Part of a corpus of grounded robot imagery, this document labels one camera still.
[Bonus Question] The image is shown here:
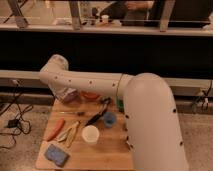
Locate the white cup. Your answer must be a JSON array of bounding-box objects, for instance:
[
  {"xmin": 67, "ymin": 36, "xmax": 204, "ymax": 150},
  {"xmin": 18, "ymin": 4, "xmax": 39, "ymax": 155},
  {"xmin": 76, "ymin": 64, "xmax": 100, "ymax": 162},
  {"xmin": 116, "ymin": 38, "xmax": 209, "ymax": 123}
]
[{"xmin": 82, "ymin": 125, "xmax": 100, "ymax": 145}]

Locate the green block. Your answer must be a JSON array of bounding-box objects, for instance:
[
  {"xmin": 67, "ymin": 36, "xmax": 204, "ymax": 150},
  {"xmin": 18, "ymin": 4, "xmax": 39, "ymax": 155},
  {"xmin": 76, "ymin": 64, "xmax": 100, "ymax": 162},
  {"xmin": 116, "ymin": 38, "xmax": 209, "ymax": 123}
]
[{"xmin": 117, "ymin": 99, "xmax": 124, "ymax": 112}]

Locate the purple bowl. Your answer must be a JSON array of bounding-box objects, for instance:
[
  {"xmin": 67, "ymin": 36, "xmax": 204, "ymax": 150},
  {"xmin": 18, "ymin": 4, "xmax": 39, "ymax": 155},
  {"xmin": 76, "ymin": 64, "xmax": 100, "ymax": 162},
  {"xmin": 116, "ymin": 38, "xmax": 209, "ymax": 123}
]
[{"xmin": 64, "ymin": 91, "xmax": 78, "ymax": 103}]

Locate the wooden board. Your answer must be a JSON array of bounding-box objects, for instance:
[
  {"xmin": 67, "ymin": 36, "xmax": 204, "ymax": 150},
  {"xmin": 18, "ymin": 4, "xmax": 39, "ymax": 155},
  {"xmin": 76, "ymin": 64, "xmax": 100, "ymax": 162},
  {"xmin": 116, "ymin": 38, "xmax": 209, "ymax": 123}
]
[{"xmin": 36, "ymin": 99, "xmax": 134, "ymax": 171}]

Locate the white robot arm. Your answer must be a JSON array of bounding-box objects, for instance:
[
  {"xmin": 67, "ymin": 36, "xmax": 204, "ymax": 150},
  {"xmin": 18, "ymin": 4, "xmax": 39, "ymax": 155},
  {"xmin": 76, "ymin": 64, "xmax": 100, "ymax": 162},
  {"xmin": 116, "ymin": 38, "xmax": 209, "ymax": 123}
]
[{"xmin": 39, "ymin": 54, "xmax": 189, "ymax": 171}]

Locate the red orange toy food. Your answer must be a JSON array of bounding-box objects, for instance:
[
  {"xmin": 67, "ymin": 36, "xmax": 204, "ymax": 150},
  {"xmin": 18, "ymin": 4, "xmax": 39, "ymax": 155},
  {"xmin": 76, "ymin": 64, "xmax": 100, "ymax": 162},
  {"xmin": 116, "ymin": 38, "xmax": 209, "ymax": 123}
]
[{"xmin": 81, "ymin": 91, "xmax": 99, "ymax": 100}]

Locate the white paper cup background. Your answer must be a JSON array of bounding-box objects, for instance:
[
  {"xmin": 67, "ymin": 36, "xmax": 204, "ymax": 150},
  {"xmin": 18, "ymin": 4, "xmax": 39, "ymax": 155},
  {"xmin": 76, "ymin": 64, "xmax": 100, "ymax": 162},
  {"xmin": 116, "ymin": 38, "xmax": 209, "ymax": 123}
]
[{"xmin": 101, "ymin": 15, "xmax": 109, "ymax": 24}]

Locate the blue small bowl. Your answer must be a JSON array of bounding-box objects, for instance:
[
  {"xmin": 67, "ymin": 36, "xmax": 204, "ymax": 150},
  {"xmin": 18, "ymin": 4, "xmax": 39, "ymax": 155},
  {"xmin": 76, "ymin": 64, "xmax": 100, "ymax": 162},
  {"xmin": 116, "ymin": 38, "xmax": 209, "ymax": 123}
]
[{"xmin": 103, "ymin": 112, "xmax": 117, "ymax": 128}]

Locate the black power cable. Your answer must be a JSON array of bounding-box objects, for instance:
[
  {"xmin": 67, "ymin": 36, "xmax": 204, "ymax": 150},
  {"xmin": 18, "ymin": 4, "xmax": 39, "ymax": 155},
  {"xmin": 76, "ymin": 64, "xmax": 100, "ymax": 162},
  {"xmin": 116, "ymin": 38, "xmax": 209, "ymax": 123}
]
[{"xmin": 0, "ymin": 81, "xmax": 34, "ymax": 150}]

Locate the thin screwdriver tool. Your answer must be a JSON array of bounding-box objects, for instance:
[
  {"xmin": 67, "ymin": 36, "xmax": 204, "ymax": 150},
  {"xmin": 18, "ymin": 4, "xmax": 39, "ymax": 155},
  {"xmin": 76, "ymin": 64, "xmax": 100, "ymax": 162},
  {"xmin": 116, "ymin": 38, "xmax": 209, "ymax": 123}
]
[{"xmin": 58, "ymin": 111, "xmax": 85, "ymax": 116}]

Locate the person in background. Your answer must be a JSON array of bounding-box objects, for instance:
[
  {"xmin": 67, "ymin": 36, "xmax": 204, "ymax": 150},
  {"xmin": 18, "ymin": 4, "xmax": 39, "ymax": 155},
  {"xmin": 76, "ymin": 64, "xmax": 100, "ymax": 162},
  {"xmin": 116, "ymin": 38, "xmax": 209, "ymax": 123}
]
[{"xmin": 100, "ymin": 1, "xmax": 154, "ymax": 26}]

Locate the blue folded towel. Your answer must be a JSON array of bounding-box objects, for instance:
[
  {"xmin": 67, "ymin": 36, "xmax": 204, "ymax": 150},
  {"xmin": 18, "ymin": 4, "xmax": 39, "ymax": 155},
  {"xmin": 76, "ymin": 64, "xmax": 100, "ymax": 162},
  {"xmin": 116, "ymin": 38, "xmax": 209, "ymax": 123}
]
[{"xmin": 44, "ymin": 144, "xmax": 69, "ymax": 167}]

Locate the black handled utensil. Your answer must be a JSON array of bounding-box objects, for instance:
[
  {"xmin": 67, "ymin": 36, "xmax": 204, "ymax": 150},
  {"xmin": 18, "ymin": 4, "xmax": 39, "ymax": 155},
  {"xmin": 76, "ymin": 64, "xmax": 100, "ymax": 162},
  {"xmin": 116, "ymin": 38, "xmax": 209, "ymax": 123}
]
[{"xmin": 85, "ymin": 98, "xmax": 111, "ymax": 126}]

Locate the orange carrot toy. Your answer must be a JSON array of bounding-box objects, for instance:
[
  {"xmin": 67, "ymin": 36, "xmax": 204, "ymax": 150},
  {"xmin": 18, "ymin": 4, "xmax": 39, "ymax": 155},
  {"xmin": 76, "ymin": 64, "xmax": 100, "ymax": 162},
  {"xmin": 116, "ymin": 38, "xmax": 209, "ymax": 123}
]
[{"xmin": 46, "ymin": 118, "xmax": 65, "ymax": 142}]

